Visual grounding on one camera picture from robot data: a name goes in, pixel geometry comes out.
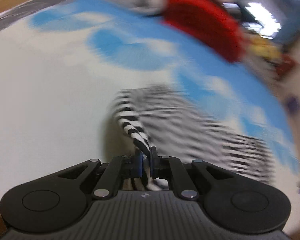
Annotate black white striped hoodie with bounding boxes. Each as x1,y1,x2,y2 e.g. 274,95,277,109
112,86,275,185

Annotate purple box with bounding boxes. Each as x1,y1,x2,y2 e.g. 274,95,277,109
285,95,300,115

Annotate red folded blanket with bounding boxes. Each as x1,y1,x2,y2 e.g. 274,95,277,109
163,0,244,62

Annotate yellow plush toys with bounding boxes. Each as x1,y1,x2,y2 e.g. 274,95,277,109
249,35,281,62

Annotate blue white patterned bedspread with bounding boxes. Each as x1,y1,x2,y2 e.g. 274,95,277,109
0,0,300,206

